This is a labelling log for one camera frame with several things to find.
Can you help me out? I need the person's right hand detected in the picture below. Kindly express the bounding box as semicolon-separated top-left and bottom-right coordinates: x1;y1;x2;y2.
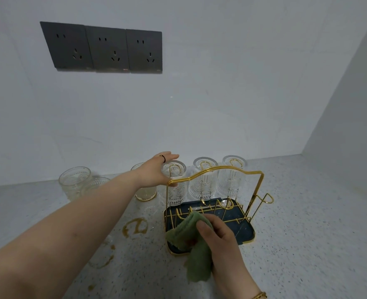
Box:
196;213;261;294

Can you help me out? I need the person's left hand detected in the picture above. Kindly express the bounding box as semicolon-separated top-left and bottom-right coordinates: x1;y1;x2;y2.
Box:
135;151;180;189

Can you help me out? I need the green cleaning cloth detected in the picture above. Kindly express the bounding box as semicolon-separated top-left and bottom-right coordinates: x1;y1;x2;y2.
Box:
165;211;214;284

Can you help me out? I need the clear embossed glass cup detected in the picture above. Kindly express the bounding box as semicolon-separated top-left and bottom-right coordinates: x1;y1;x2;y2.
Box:
160;160;188;206
58;166;93;202
188;157;219;201
80;177;111;197
217;155;248;200

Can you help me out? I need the person's right forearm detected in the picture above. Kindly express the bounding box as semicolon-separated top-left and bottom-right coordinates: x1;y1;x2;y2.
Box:
224;285;266;299

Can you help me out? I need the person's left forearm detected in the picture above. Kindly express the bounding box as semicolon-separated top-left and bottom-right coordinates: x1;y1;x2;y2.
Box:
0;170;142;299

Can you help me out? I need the dark blue drip tray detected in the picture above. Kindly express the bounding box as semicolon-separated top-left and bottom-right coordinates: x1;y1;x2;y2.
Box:
163;197;256;256

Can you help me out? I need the gold rimmed embossed glass cup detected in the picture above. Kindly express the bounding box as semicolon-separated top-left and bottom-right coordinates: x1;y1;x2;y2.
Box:
130;162;158;202

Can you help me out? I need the gold wire cup rack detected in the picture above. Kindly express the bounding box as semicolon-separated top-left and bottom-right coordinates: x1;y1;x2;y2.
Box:
164;165;274;228

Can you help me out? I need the dark grey wall socket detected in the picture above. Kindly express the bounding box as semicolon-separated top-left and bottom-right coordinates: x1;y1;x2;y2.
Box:
126;28;163;74
40;21;94;71
84;25;131;73

